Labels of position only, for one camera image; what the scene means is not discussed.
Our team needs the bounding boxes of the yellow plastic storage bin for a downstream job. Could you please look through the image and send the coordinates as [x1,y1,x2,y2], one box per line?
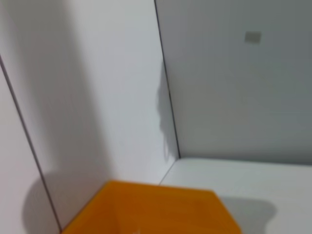
[60,179,245,234]

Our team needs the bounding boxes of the grey wall plate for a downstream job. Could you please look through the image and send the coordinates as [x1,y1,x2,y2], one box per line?
[244,31,262,44]

